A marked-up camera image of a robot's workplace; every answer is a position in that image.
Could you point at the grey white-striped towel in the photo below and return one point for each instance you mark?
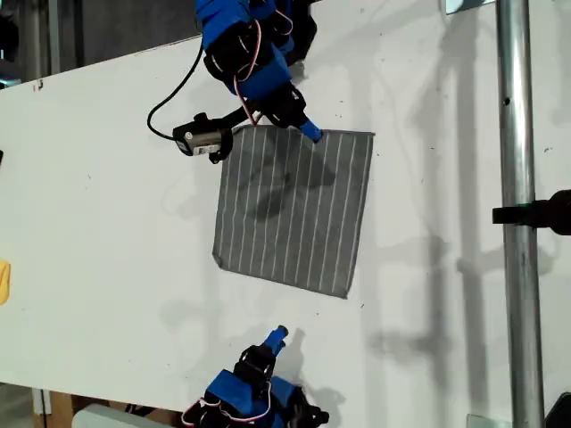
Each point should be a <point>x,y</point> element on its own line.
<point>290,209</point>

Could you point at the wooden table leg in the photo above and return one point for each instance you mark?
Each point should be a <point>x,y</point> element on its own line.
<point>61,410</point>

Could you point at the black clamp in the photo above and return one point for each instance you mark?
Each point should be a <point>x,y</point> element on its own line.
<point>535,213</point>

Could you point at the yellow object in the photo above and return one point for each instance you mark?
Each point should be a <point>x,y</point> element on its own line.
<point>3,283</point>

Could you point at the black rounded object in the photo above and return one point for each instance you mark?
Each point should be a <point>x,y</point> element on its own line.
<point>560,412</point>

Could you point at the black camera stalk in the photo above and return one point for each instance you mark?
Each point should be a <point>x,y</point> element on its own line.
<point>238,117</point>

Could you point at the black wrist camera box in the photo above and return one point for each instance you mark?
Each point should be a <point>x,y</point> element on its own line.
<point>201,138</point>
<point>312,412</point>

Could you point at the steel post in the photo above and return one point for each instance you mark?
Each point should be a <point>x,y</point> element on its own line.
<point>517,223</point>

